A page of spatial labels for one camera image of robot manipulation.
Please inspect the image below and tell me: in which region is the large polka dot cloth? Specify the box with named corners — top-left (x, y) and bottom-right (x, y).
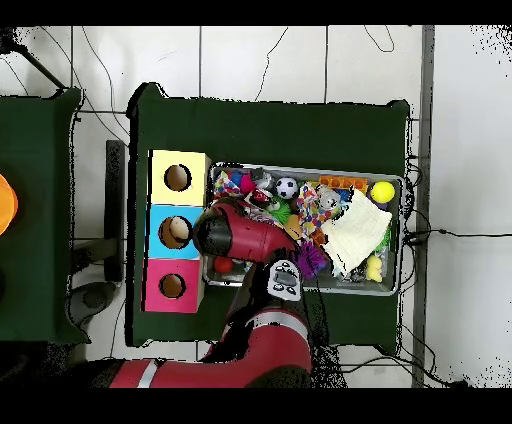
top-left (296, 182), bottom-right (345, 238)

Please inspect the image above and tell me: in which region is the wooden box with three holes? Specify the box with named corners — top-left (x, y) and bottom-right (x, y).
top-left (143, 149), bottom-right (212, 315)

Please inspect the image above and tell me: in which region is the shallow clear bin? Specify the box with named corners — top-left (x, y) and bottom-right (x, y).
top-left (202, 162), bottom-right (405, 297)

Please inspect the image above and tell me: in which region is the green fuzzy toy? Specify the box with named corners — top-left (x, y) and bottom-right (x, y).
top-left (268, 201), bottom-right (293, 229)

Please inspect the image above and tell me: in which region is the black and white soccer ball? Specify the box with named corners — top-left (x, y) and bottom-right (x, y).
top-left (275, 176), bottom-right (300, 201)

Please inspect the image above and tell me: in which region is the red ball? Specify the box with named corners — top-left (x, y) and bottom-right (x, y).
top-left (213, 255), bottom-right (235, 275)

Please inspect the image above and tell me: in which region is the purple spiky ball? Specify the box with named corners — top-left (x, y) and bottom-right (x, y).
top-left (297, 239), bottom-right (329, 279)

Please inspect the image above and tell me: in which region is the crushed silver can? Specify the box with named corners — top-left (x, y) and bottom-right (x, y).
top-left (317, 187), bottom-right (343, 213)

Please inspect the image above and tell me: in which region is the cream muslin cloth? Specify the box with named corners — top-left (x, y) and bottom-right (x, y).
top-left (319, 187), bottom-right (394, 278)

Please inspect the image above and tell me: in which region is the yellow ball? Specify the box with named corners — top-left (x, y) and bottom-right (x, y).
top-left (370, 180), bottom-right (397, 205)

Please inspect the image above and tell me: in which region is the yellow rubber duck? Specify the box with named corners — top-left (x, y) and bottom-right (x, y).
top-left (364, 254), bottom-right (385, 283)

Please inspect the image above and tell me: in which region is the black flat panel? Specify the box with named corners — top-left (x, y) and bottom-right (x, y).
top-left (104, 139), bottom-right (128, 283)

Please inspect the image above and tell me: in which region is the grey floor stand base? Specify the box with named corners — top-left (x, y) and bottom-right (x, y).
top-left (67, 238), bottom-right (121, 325)

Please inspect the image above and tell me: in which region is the green covered side table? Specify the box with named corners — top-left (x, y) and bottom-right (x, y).
top-left (0, 87), bottom-right (85, 345)

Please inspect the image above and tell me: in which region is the orange round object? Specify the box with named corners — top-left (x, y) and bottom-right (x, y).
top-left (0, 174), bottom-right (19, 236)

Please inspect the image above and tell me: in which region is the black tripod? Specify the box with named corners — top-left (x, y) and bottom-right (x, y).
top-left (0, 26), bottom-right (67, 91)

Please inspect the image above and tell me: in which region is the black floor cable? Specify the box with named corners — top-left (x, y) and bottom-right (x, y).
top-left (402, 226), bottom-right (512, 247)

